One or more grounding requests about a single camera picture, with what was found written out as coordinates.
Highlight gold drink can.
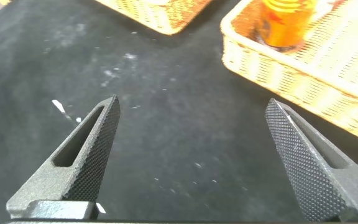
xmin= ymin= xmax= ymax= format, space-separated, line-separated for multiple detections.
xmin=257 ymin=0 xmax=319 ymax=53

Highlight wicker basket brown handles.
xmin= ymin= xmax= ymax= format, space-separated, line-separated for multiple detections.
xmin=220 ymin=0 xmax=358 ymax=147
xmin=94 ymin=0 xmax=213 ymax=36

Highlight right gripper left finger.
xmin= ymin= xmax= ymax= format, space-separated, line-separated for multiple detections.
xmin=6 ymin=94 xmax=122 ymax=220

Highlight black table cloth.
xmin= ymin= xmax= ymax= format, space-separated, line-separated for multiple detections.
xmin=0 ymin=0 xmax=358 ymax=222

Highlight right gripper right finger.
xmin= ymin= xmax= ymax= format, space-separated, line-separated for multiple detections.
xmin=265 ymin=97 xmax=358 ymax=223

